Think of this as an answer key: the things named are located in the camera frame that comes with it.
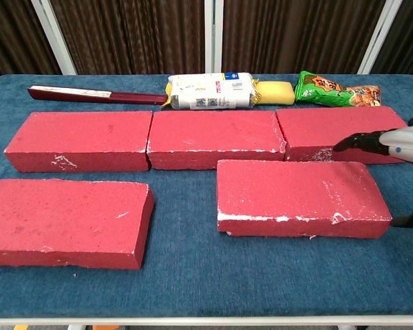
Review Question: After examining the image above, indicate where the dark red folding fan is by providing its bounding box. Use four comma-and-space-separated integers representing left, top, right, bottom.
27, 85, 169, 107

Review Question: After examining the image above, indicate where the yellow sponge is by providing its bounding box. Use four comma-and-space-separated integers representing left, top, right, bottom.
253, 80, 295, 106

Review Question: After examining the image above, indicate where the red brick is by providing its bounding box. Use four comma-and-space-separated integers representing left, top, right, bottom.
215, 159, 393, 240
0, 178, 156, 271
276, 105, 413, 166
146, 110, 287, 171
3, 111, 153, 173

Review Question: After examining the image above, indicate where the white screen post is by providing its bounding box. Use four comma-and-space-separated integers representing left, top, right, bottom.
357, 0, 409, 75
30, 0, 78, 76
204, 0, 224, 74

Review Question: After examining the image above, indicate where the white table frame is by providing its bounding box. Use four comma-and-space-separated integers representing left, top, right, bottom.
0, 316, 413, 330

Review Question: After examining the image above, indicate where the blue felt table mat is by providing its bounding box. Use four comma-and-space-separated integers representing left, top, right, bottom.
0, 74, 413, 319

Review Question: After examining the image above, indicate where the white tissue pack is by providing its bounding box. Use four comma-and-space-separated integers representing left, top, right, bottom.
167, 71, 259, 111

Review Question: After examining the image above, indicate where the green snack bag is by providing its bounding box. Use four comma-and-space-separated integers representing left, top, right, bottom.
294, 70, 382, 108

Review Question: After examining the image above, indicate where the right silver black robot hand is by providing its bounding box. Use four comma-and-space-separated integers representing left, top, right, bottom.
332, 123, 413, 228

